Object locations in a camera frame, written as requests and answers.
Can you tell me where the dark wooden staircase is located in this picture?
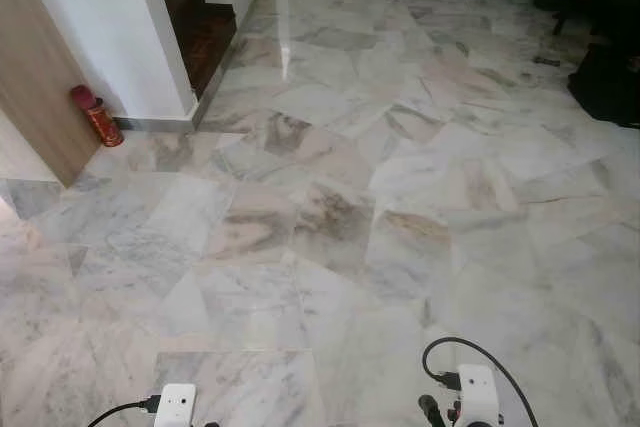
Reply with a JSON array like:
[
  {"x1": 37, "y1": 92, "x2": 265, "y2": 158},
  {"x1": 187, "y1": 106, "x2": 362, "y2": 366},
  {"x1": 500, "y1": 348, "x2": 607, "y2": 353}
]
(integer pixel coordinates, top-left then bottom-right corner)
[{"x1": 150, "y1": 0, "x2": 241, "y2": 100}]

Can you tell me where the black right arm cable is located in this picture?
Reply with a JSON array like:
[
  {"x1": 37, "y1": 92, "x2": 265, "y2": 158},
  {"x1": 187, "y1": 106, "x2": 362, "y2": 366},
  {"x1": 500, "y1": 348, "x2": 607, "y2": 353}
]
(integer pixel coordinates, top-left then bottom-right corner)
[{"x1": 421, "y1": 337, "x2": 541, "y2": 427}]

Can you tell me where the large black bag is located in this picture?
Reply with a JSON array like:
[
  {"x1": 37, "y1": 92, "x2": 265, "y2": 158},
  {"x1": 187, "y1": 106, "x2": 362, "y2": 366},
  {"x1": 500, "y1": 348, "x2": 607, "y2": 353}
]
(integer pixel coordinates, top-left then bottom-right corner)
[{"x1": 568, "y1": 42, "x2": 640, "y2": 129}]

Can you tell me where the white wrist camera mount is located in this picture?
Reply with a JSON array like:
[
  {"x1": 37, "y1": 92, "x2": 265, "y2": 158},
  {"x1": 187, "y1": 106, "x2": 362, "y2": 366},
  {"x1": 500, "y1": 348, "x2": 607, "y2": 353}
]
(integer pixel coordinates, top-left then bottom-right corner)
[
  {"x1": 455, "y1": 365, "x2": 501, "y2": 427},
  {"x1": 155, "y1": 384, "x2": 197, "y2": 427}
]

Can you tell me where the light wooden cabinet panel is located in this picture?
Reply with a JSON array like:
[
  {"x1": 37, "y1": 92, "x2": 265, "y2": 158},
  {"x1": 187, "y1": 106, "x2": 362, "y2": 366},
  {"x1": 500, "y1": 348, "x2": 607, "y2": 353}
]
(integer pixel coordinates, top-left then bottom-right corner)
[{"x1": 0, "y1": 0, "x2": 101, "y2": 188}]

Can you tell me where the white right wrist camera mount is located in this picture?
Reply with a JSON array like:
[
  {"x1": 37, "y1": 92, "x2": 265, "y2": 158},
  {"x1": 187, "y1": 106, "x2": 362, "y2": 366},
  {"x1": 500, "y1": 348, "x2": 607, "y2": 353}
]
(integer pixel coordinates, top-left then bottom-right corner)
[{"x1": 455, "y1": 365, "x2": 501, "y2": 427}]

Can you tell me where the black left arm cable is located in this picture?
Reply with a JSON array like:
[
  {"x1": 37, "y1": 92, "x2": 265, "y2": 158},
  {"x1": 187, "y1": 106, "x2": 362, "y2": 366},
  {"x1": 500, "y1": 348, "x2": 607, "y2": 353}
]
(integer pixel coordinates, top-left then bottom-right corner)
[{"x1": 86, "y1": 397, "x2": 161, "y2": 427}]

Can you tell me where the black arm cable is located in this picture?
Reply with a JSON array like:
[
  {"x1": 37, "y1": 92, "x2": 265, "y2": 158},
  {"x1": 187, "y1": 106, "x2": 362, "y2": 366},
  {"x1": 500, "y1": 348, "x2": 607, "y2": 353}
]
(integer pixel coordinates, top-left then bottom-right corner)
[
  {"x1": 86, "y1": 397, "x2": 161, "y2": 427},
  {"x1": 421, "y1": 337, "x2": 541, "y2": 427}
]

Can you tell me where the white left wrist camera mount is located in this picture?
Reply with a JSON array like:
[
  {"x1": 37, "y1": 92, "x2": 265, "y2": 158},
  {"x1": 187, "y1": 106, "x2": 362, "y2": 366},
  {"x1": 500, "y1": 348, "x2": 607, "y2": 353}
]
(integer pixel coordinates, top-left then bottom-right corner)
[{"x1": 155, "y1": 384, "x2": 197, "y2": 427}]

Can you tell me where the red canister with gold print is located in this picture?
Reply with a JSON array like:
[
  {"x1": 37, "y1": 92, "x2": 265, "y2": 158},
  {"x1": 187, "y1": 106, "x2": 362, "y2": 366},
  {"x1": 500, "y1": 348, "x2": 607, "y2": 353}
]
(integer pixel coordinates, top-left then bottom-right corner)
[{"x1": 68, "y1": 84, "x2": 126, "y2": 148}]

